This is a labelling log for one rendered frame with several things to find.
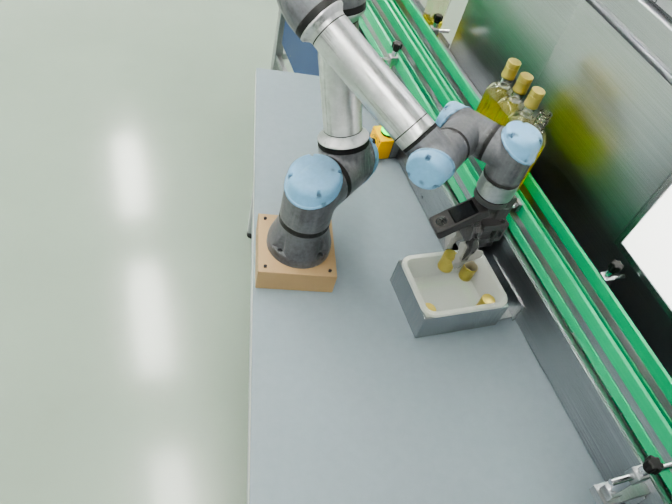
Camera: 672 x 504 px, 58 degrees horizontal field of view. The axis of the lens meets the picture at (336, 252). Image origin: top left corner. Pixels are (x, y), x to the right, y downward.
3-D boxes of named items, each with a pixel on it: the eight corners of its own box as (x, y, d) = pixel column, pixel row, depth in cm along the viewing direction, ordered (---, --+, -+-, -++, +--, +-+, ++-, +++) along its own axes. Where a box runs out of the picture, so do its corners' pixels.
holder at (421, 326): (514, 321, 148) (528, 303, 143) (414, 338, 139) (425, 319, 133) (484, 267, 158) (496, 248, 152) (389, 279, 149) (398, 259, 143)
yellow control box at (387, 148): (395, 159, 179) (403, 140, 174) (372, 160, 177) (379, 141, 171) (387, 144, 183) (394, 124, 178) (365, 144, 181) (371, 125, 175)
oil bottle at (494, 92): (485, 155, 168) (518, 91, 152) (467, 156, 166) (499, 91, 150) (477, 142, 171) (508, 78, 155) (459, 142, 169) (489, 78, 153)
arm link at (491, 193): (494, 191, 113) (475, 162, 118) (484, 208, 117) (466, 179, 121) (527, 189, 116) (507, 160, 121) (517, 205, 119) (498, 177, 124)
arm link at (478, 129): (431, 114, 109) (484, 144, 106) (457, 91, 116) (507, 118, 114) (418, 148, 115) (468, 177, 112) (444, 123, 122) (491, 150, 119)
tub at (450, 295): (497, 324, 146) (512, 303, 140) (414, 338, 138) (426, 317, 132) (467, 268, 156) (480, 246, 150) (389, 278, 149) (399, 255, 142)
